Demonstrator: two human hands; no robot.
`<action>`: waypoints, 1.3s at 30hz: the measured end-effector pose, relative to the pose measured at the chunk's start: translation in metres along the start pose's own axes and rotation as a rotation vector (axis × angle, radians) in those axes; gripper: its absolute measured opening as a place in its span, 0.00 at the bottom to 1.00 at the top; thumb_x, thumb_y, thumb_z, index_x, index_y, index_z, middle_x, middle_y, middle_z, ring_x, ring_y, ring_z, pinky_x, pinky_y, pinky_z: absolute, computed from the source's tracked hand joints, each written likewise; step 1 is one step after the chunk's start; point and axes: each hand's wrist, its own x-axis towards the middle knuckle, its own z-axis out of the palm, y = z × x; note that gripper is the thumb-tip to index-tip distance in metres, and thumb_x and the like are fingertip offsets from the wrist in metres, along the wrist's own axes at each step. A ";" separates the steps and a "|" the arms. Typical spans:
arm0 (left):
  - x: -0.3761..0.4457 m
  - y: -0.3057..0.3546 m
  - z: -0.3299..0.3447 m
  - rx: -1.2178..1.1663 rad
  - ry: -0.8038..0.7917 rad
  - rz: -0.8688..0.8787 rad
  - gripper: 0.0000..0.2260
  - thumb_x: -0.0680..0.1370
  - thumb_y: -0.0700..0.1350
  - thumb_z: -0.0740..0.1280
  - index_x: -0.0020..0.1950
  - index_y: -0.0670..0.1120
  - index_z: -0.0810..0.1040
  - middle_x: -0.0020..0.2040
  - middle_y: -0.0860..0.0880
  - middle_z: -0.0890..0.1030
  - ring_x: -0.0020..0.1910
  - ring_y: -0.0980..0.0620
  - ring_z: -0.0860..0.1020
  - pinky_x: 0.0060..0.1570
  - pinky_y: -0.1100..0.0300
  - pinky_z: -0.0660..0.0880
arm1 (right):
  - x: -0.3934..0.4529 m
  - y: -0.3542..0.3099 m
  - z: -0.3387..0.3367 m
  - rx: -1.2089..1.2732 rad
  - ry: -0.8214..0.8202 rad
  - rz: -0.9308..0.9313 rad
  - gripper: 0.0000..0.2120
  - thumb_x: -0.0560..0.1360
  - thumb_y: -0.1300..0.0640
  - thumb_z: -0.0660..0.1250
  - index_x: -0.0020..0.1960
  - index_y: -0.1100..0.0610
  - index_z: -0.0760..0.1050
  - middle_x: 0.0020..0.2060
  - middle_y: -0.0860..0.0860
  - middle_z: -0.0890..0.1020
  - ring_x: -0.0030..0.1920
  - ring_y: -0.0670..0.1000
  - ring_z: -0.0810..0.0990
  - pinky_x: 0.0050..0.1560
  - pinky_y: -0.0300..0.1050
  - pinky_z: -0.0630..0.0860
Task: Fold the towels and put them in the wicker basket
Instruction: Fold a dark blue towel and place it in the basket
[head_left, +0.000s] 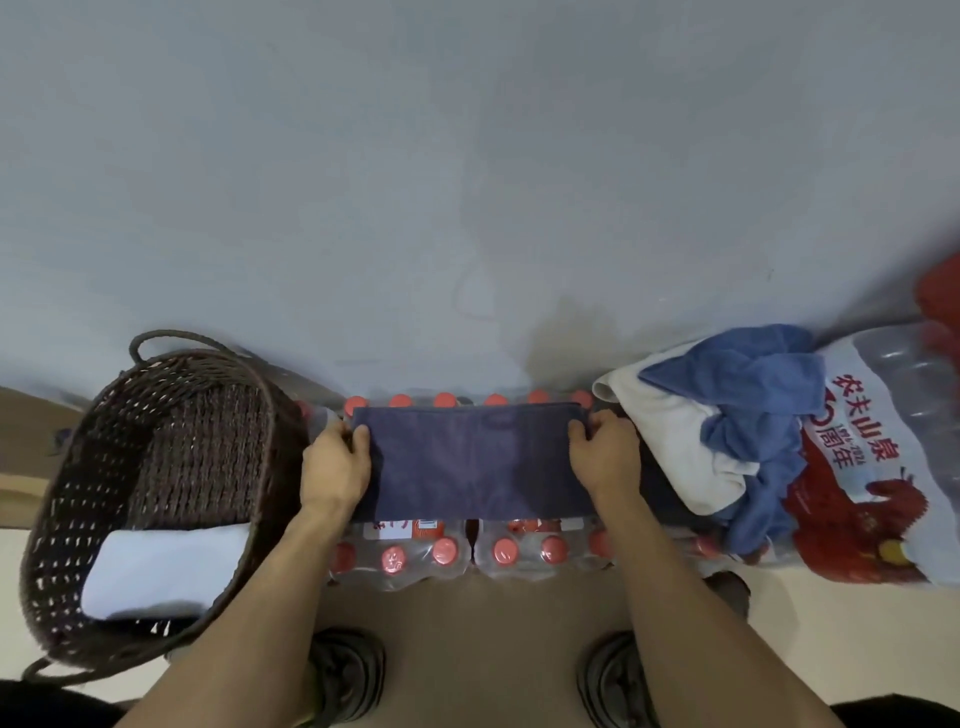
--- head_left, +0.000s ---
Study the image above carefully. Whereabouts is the person's right hand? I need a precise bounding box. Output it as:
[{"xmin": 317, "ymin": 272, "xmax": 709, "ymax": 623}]
[{"xmin": 567, "ymin": 410, "xmax": 644, "ymax": 513}]

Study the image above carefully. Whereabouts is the person's left hand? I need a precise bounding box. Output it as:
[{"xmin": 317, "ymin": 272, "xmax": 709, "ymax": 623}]
[{"xmin": 299, "ymin": 419, "xmax": 373, "ymax": 524}]

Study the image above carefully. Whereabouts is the cream towel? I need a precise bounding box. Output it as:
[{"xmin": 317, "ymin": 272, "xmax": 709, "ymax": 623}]
[{"xmin": 592, "ymin": 341, "xmax": 763, "ymax": 517}]

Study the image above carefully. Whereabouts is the dark blue towel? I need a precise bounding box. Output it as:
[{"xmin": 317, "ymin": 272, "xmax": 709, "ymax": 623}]
[{"xmin": 350, "ymin": 402, "xmax": 601, "ymax": 524}]

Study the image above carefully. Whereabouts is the dark brown wicker basket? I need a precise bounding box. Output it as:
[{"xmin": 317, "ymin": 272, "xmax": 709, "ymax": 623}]
[{"xmin": 20, "ymin": 329, "xmax": 310, "ymax": 688}]

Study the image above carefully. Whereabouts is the light blue towel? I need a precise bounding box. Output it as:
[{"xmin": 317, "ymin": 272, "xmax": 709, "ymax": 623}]
[{"xmin": 637, "ymin": 324, "xmax": 826, "ymax": 558}]

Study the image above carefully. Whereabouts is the white towel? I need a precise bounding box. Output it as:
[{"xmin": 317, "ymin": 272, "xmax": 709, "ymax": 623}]
[{"xmin": 80, "ymin": 522, "xmax": 253, "ymax": 622}]

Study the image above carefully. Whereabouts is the person's right forearm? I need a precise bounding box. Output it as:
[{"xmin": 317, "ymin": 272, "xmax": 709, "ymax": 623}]
[{"xmin": 599, "ymin": 494, "xmax": 845, "ymax": 728}]

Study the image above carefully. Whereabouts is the person's left forearm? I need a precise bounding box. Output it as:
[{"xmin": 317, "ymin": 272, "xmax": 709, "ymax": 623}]
[{"xmin": 116, "ymin": 506, "xmax": 354, "ymax": 728}]

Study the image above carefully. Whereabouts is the person's left grey shoe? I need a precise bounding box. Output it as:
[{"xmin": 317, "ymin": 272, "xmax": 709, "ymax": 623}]
[{"xmin": 296, "ymin": 628, "xmax": 388, "ymax": 728}]

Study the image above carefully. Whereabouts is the person's grey shoe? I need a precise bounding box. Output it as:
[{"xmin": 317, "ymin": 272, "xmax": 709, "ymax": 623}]
[
  {"xmin": 296, "ymin": 628, "xmax": 388, "ymax": 728},
  {"xmin": 577, "ymin": 569, "xmax": 753, "ymax": 728}
]

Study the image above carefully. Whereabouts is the person's right grey shoe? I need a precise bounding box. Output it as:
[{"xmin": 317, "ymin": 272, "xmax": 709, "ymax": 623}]
[{"xmin": 577, "ymin": 569, "xmax": 753, "ymax": 728}]

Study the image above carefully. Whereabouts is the brown paper bag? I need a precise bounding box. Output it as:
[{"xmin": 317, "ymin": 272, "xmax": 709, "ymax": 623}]
[{"xmin": 0, "ymin": 386, "xmax": 84, "ymax": 530}]

